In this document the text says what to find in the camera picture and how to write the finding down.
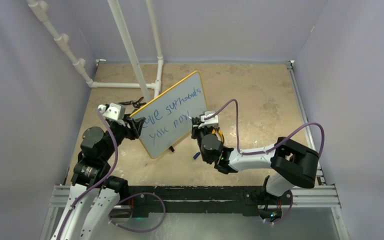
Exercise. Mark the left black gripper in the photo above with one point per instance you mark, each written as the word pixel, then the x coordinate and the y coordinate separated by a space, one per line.
pixel 134 130

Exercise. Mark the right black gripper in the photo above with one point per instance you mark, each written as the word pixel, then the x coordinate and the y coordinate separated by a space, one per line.
pixel 196 130

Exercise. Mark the blue marker cap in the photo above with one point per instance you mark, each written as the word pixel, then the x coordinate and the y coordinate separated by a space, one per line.
pixel 196 155

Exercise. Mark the yellow framed whiteboard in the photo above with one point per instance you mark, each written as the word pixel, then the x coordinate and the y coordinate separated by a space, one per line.
pixel 166 116

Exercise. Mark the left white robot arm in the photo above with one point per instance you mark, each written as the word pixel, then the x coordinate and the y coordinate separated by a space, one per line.
pixel 94 191

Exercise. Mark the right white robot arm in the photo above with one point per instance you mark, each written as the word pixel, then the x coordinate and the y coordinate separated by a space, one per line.
pixel 294 163

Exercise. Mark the yellow handled pliers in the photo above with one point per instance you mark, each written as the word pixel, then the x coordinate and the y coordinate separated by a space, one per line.
pixel 218 132

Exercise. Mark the black grey wire stripper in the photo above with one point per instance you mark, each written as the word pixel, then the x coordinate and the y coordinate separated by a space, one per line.
pixel 137 104

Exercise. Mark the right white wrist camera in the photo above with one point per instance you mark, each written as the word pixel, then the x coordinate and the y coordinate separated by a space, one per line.
pixel 209 119

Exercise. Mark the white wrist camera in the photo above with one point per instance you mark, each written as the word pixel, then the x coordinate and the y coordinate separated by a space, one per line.
pixel 113 112
pixel 209 119

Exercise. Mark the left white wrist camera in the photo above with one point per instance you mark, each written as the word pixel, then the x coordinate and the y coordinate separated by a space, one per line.
pixel 113 112

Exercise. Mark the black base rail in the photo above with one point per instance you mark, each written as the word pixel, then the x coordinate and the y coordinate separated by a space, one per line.
pixel 244 200

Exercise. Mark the aluminium frame rail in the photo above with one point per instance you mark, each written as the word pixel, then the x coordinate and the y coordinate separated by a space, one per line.
pixel 320 179

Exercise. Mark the white pvc pipe frame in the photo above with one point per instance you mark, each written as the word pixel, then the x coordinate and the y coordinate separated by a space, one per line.
pixel 149 91

